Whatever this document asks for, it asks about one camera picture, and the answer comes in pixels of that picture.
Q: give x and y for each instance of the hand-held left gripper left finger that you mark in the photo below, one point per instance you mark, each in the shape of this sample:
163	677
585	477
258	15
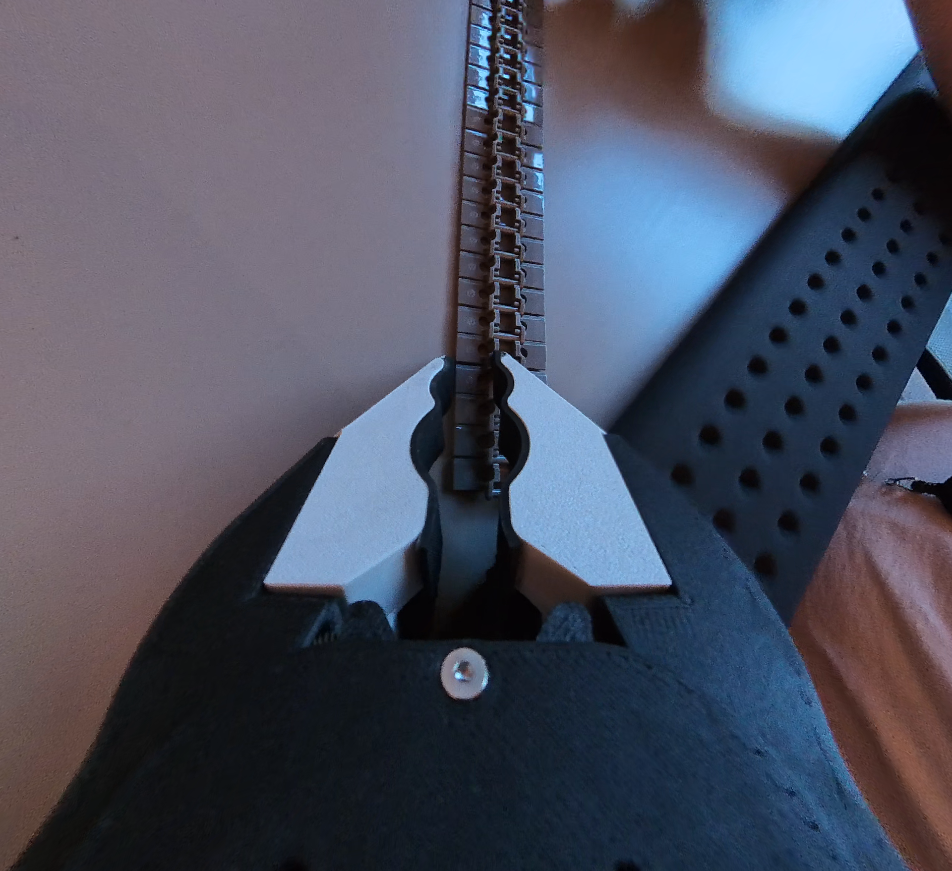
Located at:
349	514

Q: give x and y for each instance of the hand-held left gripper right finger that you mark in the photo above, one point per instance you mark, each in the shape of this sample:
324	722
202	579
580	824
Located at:
587	514

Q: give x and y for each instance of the grey desk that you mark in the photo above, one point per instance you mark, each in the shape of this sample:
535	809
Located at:
223	216

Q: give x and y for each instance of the black perforated chair back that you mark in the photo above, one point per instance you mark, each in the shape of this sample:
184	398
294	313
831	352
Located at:
818	365

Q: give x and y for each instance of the person's pale shirt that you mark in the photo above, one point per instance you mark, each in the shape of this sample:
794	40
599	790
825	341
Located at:
877	625

